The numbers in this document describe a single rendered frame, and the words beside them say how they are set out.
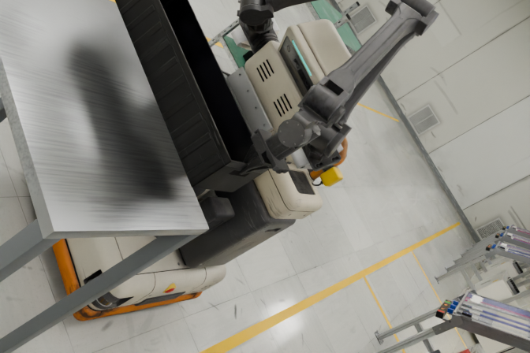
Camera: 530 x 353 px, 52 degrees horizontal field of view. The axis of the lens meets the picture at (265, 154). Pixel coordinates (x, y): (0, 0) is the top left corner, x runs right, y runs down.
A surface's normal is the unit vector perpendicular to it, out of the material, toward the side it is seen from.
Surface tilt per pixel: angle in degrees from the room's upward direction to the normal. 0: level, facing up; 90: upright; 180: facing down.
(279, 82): 98
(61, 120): 0
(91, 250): 90
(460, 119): 90
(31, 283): 0
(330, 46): 43
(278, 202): 90
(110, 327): 0
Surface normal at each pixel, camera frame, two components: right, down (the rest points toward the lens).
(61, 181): 0.78, -0.51
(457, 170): -0.45, -0.04
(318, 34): 0.25, -0.45
